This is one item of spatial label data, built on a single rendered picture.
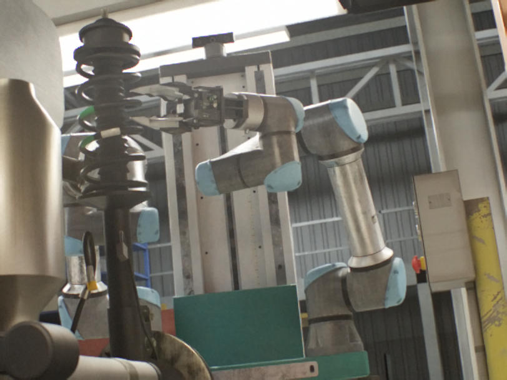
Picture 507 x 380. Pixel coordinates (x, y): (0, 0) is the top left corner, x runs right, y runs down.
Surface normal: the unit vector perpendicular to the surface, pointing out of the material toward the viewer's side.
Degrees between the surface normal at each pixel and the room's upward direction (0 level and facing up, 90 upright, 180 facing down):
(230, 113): 105
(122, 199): 166
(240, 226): 90
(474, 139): 90
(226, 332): 90
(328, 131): 117
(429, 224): 90
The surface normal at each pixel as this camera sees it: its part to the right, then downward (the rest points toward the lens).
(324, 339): -0.43, -0.49
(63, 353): 0.97, -0.05
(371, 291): -0.36, 0.26
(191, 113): -0.81, -0.01
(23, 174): 0.50, -0.29
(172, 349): -0.26, -0.24
